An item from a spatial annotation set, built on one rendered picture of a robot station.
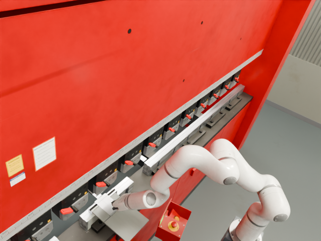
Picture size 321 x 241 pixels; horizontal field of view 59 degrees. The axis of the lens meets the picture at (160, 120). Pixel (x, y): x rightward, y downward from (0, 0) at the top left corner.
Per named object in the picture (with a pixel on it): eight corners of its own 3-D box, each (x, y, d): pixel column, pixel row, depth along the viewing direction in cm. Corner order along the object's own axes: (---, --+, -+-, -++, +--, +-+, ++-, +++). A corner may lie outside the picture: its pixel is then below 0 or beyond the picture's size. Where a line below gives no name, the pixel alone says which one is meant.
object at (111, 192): (91, 214, 158) (91, 211, 156) (88, 211, 159) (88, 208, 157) (116, 193, 172) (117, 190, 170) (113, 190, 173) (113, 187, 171)
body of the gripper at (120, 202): (134, 189, 146) (123, 191, 154) (121, 201, 139) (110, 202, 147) (142, 201, 147) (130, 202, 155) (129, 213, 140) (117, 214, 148)
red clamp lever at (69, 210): (65, 212, 118) (79, 209, 127) (58, 206, 120) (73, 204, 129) (63, 215, 118) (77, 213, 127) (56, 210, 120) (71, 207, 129)
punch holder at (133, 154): (122, 175, 157) (125, 154, 147) (111, 166, 160) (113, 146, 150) (140, 161, 167) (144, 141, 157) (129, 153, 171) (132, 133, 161)
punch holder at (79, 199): (62, 223, 129) (61, 201, 119) (50, 211, 133) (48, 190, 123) (88, 202, 140) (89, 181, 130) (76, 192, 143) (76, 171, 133)
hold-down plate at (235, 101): (229, 111, 282) (230, 108, 280) (224, 108, 284) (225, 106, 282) (241, 100, 302) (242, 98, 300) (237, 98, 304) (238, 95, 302)
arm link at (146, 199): (142, 192, 146) (127, 192, 140) (158, 190, 137) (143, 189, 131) (143, 209, 143) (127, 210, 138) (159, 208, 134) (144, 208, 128)
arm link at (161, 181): (187, 162, 134) (153, 195, 149) (162, 159, 124) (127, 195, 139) (195, 178, 128) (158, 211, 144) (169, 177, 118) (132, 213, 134)
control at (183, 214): (176, 247, 184) (182, 233, 173) (154, 235, 188) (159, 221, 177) (186, 223, 200) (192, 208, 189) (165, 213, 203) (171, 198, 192)
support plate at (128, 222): (127, 244, 146) (127, 243, 146) (92, 213, 156) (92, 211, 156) (148, 221, 159) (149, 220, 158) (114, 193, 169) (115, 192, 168)
